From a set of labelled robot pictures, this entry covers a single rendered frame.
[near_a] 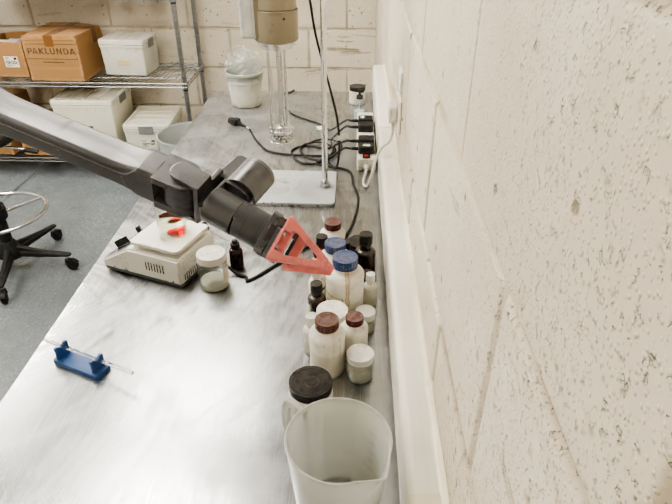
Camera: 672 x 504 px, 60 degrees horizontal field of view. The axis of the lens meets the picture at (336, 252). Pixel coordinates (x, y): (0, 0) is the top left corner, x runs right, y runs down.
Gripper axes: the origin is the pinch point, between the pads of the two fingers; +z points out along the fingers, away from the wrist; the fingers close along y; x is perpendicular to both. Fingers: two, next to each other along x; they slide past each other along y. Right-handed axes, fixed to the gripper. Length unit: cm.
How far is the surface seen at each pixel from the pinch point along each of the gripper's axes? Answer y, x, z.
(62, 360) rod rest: 14, 35, -34
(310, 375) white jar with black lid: 6.6, 15.5, 5.4
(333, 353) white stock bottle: 12.3, 11.3, 6.5
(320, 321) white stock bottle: 10.5, 7.7, 2.3
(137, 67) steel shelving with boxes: 201, -56, -171
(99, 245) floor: 178, 33, -125
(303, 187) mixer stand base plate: 68, -19, -25
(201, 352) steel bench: 19.2, 23.1, -14.6
